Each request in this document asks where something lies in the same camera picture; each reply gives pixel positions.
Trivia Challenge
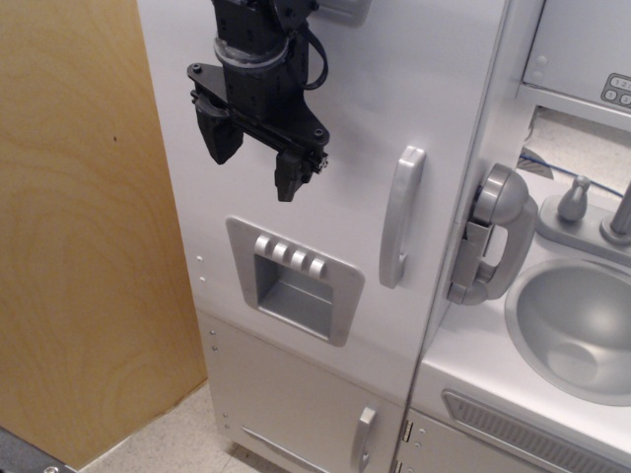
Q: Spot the grey toy telephone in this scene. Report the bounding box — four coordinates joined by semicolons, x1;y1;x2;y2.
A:
448;164;538;305

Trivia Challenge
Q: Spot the white lower freezer door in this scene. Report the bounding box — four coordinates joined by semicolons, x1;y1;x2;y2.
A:
197;312;403;472

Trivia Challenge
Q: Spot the grey toy sink basin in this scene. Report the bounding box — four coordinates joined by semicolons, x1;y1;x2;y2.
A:
505;259;630;407

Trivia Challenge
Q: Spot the white toy microwave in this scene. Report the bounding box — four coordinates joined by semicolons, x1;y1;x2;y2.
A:
518;1;630;130

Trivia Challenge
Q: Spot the wooden plywood board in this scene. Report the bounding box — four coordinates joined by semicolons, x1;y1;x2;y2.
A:
1;1;204;467

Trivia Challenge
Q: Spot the blue cable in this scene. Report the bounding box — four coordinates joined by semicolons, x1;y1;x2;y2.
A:
518;154;627;199

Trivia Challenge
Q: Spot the white toy fridge door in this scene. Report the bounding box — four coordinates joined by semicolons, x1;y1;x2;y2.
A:
138;1;508;405

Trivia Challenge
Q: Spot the black base corner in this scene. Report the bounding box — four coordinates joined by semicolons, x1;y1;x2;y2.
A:
0;428;76;473

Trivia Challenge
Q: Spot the grey ice dispenser panel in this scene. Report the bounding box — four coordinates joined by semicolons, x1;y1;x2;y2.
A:
226;217;365;347

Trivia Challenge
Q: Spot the metal door hinge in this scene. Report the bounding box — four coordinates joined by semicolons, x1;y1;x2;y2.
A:
401;420;413;443

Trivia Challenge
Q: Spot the grey toy faucet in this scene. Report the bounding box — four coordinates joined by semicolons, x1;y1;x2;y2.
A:
536;175;630;267

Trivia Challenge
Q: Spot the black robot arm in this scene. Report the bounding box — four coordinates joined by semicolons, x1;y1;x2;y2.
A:
187;1;329;202

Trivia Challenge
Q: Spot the grey fridge door handle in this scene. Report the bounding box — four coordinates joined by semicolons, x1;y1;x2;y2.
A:
379;146;426;289

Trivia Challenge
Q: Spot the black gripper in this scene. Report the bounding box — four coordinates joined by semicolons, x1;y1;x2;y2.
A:
187;57;329;202

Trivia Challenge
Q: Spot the grey lower door handle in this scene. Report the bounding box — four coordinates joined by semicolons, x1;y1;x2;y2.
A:
350;406;377;473

